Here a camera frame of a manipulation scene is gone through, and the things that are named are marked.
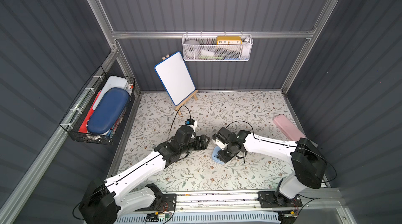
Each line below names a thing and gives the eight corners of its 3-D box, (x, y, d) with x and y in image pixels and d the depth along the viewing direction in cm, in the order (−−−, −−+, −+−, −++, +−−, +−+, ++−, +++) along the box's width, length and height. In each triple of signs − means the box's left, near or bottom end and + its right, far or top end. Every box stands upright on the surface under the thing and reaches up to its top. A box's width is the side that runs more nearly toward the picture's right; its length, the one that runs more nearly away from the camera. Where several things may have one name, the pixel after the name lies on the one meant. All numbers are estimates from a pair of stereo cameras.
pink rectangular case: (292, 144, 95) (294, 142, 93) (271, 118, 107) (272, 116, 105) (303, 139, 97) (305, 137, 95) (281, 114, 109) (282, 112, 107)
